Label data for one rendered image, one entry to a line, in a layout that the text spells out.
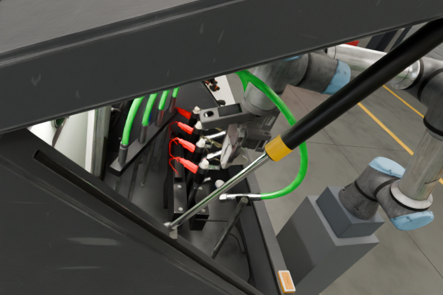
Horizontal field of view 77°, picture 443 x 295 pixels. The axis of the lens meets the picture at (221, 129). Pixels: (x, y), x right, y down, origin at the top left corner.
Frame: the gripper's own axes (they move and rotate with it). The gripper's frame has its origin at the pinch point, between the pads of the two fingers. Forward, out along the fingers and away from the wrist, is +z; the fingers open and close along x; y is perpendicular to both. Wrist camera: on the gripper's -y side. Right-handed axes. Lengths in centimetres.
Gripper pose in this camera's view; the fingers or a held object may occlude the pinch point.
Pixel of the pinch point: (221, 163)
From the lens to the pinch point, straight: 73.0
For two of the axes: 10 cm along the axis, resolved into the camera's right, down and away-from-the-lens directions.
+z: -3.1, 7.7, 5.6
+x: -1.5, -6.2, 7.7
